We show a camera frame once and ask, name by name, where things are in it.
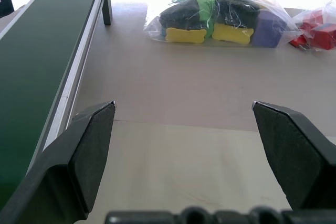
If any clear bag of red items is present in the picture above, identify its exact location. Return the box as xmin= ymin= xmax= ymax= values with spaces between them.
xmin=288 ymin=0 xmax=336 ymax=53

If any green conveyor belt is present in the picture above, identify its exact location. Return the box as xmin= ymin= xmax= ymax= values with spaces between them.
xmin=0 ymin=0 xmax=114 ymax=210

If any clear bag of foam blocks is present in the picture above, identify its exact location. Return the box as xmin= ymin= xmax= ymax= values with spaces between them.
xmin=143 ymin=0 xmax=302 ymax=49

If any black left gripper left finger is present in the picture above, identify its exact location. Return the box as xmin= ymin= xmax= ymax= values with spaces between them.
xmin=0 ymin=100 xmax=117 ymax=224

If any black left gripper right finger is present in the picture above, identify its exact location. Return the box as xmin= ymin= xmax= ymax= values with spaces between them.
xmin=251 ymin=100 xmax=336 ymax=211

